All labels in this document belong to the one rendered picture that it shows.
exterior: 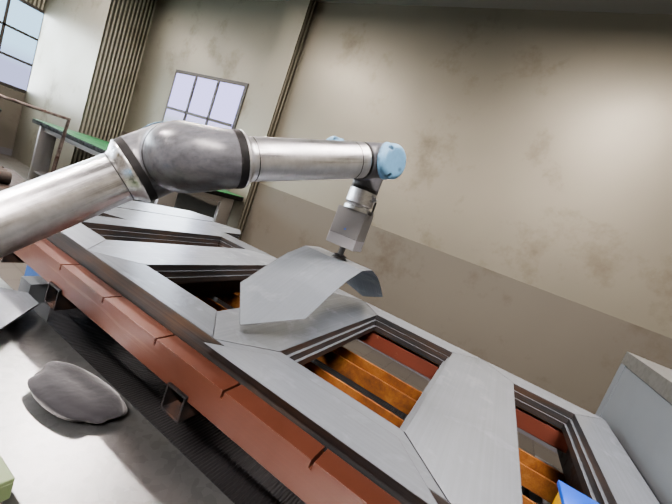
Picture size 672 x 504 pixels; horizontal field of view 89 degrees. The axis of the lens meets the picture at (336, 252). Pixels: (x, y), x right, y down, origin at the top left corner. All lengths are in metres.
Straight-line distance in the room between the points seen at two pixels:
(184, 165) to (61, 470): 0.47
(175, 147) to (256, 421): 0.43
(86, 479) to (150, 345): 0.21
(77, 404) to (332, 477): 0.45
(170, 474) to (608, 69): 3.48
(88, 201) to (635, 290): 3.13
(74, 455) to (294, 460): 0.34
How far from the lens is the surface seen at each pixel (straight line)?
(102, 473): 0.69
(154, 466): 0.70
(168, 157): 0.58
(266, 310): 0.71
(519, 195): 3.17
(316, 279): 0.79
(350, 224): 0.90
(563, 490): 0.70
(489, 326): 3.14
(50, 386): 0.80
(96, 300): 0.88
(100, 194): 0.67
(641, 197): 3.25
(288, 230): 3.86
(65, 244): 1.09
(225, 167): 0.56
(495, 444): 0.76
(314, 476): 0.56
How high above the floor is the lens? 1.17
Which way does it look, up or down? 7 degrees down
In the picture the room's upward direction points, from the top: 20 degrees clockwise
